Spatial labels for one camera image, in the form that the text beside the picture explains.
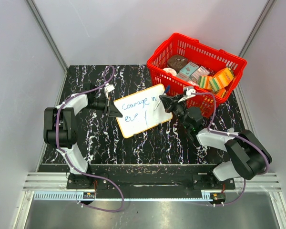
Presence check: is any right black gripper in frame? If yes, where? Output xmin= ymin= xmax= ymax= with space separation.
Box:
xmin=160 ymin=94 xmax=190 ymax=130

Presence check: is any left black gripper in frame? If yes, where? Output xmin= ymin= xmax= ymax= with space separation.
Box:
xmin=85 ymin=96 xmax=123 ymax=118

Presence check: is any blue capped whiteboard marker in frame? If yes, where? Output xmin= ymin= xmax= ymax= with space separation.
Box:
xmin=154 ymin=85 xmax=170 ymax=111

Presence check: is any yellow framed whiteboard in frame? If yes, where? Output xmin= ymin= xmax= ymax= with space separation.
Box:
xmin=114 ymin=84 xmax=173 ymax=138

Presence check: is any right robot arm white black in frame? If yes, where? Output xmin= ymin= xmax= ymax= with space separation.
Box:
xmin=159 ymin=93 xmax=272 ymax=189

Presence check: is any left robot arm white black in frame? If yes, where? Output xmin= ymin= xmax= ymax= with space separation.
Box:
xmin=43 ymin=83 xmax=123 ymax=189

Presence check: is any teal small carton box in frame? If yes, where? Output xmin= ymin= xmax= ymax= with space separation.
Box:
xmin=180 ymin=62 xmax=199 ymax=76

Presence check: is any brown chocolate muffin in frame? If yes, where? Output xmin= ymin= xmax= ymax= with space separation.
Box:
xmin=167 ymin=55 xmax=188 ymax=71

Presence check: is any red plastic shopping basket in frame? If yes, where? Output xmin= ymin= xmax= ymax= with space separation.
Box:
xmin=147 ymin=33 xmax=247 ymax=118

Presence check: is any pink white carton box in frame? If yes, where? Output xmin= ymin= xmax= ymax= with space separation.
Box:
xmin=190 ymin=66 xmax=210 ymax=82

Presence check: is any yellow green sponge pack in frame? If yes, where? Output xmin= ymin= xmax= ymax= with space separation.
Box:
xmin=198 ymin=75 xmax=216 ymax=92

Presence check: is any orange sponge pack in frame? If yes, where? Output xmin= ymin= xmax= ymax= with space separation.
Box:
xmin=212 ymin=67 xmax=234 ymax=87

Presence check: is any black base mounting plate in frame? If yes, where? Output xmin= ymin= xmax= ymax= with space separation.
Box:
xmin=61 ymin=163 xmax=236 ymax=191

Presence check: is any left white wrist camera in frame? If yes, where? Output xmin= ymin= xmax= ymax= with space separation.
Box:
xmin=104 ymin=83 xmax=115 ymax=96

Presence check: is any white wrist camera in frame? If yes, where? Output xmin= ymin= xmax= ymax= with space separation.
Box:
xmin=104 ymin=83 xmax=115 ymax=96
xmin=178 ymin=86 xmax=196 ymax=103

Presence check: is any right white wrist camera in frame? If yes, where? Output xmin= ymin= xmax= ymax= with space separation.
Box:
xmin=178 ymin=86 xmax=196 ymax=103

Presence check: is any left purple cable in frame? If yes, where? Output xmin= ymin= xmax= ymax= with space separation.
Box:
xmin=56 ymin=64 xmax=124 ymax=213

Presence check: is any aluminium frame rail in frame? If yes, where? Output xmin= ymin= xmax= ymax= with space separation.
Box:
xmin=23 ymin=173 xmax=281 ymax=202

